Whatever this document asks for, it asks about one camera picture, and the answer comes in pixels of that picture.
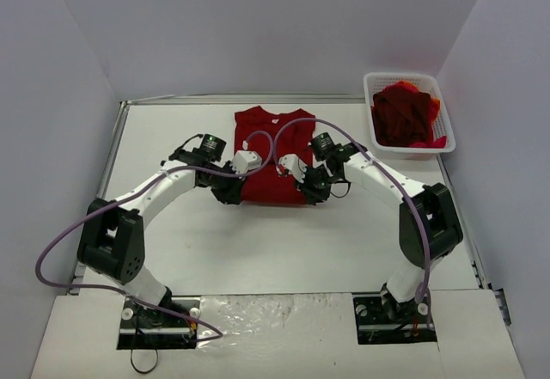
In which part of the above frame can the red t shirt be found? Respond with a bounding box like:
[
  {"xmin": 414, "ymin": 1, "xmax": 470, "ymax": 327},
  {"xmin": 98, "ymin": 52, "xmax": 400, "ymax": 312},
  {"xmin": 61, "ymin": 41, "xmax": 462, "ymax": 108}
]
[{"xmin": 234, "ymin": 106, "xmax": 318, "ymax": 205}]

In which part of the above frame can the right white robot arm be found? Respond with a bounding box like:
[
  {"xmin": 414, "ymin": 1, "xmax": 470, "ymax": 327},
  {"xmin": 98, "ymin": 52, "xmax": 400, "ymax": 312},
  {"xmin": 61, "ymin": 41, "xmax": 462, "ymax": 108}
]
[{"xmin": 290, "ymin": 133, "xmax": 463, "ymax": 321}]

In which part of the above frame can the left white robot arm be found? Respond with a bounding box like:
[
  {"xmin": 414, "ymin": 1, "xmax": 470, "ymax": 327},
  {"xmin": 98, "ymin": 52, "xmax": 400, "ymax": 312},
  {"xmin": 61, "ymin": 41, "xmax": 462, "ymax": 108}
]
[{"xmin": 77, "ymin": 134, "xmax": 262, "ymax": 326}]

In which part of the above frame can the dark red shirt in basket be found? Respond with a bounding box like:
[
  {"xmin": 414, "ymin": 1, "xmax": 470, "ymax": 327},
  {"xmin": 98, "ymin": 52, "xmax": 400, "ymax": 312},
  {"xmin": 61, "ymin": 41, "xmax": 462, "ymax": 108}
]
[{"xmin": 371, "ymin": 84, "xmax": 433, "ymax": 147}]

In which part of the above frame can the white plastic basket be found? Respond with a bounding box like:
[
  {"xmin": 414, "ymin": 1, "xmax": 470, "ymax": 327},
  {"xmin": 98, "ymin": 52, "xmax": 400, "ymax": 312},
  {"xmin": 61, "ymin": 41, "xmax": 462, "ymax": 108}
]
[{"xmin": 364, "ymin": 72, "xmax": 455, "ymax": 160}]

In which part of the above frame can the orange shirt in basket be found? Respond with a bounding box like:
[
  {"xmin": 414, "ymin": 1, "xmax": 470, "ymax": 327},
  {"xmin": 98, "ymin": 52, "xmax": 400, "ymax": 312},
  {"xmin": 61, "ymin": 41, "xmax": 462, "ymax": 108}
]
[{"xmin": 394, "ymin": 80, "xmax": 448, "ymax": 149}]

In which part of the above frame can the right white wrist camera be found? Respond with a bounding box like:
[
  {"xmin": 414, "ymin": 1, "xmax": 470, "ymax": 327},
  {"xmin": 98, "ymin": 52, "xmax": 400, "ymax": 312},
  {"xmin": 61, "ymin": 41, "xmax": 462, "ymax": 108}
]
[{"xmin": 276, "ymin": 154, "xmax": 309, "ymax": 184}]

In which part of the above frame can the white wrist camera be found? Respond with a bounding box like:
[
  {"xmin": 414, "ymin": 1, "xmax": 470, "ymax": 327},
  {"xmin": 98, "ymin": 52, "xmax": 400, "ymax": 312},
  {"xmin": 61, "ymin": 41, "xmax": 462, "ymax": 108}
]
[
  {"xmin": 230, "ymin": 150, "xmax": 262, "ymax": 174},
  {"xmin": 276, "ymin": 154, "xmax": 309, "ymax": 184}
]

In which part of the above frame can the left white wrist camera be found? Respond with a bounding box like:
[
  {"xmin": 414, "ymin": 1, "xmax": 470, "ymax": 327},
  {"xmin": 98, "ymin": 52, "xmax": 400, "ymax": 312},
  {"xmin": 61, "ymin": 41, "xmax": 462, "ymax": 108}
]
[{"xmin": 230, "ymin": 150, "xmax": 262, "ymax": 174}]

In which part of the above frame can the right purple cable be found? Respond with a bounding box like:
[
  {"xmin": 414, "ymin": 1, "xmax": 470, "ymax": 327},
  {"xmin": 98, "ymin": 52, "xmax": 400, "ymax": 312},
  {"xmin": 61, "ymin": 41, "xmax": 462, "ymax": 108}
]
[{"xmin": 272, "ymin": 118, "xmax": 432, "ymax": 307}]

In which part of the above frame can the purple cable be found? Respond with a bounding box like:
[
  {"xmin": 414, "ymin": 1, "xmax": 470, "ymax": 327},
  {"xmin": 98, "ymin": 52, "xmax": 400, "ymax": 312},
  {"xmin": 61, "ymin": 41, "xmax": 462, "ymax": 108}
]
[
  {"xmin": 34, "ymin": 131, "xmax": 278, "ymax": 341},
  {"xmin": 272, "ymin": 118, "xmax": 432, "ymax": 307}
]

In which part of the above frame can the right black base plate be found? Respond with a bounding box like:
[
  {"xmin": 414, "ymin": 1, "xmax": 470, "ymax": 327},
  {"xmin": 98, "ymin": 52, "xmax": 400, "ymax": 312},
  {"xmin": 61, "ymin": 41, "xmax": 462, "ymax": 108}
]
[{"xmin": 352, "ymin": 292, "xmax": 437, "ymax": 345}]

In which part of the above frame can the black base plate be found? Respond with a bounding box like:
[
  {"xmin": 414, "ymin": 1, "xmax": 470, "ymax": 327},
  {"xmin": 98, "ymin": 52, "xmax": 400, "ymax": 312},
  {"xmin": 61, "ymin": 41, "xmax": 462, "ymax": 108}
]
[
  {"xmin": 116, "ymin": 298, "xmax": 198, "ymax": 350},
  {"xmin": 352, "ymin": 292, "xmax": 437, "ymax": 345}
]

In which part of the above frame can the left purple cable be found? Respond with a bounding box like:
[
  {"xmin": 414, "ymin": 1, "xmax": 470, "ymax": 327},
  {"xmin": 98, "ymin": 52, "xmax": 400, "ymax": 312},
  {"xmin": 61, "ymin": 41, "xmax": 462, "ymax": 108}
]
[{"xmin": 34, "ymin": 131, "xmax": 278, "ymax": 341}]

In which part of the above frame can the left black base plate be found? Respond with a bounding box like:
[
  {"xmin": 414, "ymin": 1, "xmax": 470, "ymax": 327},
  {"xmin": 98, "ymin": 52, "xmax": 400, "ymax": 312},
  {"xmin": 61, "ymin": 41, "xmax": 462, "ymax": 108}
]
[{"xmin": 116, "ymin": 298, "xmax": 198, "ymax": 350}]

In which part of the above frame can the thin black cable loop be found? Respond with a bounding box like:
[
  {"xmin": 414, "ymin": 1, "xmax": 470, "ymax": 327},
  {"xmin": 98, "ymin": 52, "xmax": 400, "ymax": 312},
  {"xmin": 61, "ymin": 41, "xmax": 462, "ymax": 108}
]
[{"xmin": 129, "ymin": 346, "xmax": 160, "ymax": 376}]

